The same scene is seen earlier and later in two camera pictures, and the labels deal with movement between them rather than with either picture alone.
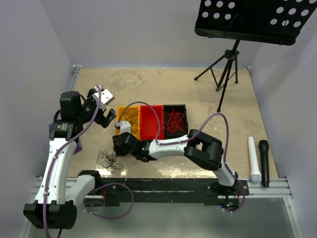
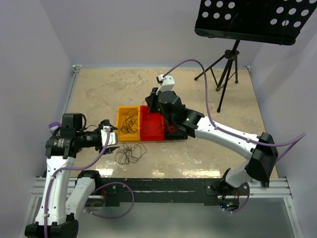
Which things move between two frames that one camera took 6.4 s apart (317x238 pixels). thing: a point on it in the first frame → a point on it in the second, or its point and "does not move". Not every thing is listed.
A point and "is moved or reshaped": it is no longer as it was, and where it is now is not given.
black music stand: [274, 22] does not move
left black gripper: [103, 120] → [104, 122]
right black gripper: [119, 151] → [151, 99]
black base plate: [118, 190] does not move
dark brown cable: [132, 118] does not move
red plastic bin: [151, 122] does not move
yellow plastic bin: [131, 113] does not move
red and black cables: [108, 160] is moved or reshaped
